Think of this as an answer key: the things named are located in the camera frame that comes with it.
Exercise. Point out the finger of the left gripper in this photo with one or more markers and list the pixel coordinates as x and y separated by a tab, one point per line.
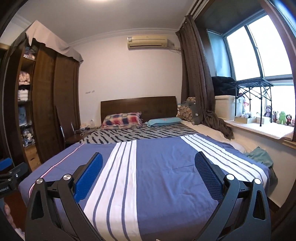
5	163
16	175

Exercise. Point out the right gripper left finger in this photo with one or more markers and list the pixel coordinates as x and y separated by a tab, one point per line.
43	220

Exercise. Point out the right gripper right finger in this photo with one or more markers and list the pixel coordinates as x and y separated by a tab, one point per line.
242	212

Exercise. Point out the left hand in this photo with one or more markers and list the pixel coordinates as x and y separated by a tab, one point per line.
7	213

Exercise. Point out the teal cloth on bed edge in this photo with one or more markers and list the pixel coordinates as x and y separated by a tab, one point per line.
260	155

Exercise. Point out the dark wooden chair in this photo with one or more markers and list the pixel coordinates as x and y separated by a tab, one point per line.
68	128

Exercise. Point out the dark wooden wardrobe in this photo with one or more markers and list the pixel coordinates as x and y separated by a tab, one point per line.
37	79

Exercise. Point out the blue white striped blanket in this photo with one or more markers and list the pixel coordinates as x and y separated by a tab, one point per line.
148	189

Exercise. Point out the dark gorilla figurine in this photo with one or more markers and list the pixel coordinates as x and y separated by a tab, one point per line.
268	111

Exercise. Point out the green frog figurine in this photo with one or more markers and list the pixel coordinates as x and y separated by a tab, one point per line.
282	118

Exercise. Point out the white storage box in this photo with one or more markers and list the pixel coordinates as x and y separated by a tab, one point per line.
225	107

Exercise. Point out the plaid red blue pillow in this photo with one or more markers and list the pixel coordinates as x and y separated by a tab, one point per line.
122	121

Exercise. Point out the patterned brown cushion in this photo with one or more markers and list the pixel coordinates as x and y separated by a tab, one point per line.
190	111

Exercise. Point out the black white patterned sheet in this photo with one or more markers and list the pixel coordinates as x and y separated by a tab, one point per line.
145	132

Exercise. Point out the teal pillow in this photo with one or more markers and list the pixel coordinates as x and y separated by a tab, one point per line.
163	122

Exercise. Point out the black folded clothes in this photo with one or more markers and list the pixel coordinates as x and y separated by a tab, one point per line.
224	86

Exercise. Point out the black metal folding rack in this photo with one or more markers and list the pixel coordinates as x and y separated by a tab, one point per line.
258	87

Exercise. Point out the grey cloth on wardrobe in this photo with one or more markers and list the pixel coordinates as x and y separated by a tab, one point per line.
43	35

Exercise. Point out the dark wooden headboard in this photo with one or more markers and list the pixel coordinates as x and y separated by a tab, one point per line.
150	107

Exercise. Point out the brown curtain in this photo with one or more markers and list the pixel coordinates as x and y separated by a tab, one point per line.
197	80

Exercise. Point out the beige wall air conditioner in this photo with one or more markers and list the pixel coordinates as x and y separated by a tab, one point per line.
147	41

